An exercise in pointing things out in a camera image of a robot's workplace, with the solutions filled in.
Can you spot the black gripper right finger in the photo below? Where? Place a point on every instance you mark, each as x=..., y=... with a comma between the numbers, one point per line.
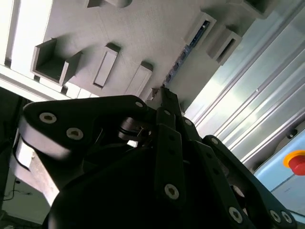
x=221, y=171

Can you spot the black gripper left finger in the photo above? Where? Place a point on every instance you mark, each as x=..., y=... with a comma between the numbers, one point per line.
x=95, y=112

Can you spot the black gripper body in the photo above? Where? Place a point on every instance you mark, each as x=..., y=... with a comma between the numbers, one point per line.
x=114, y=190

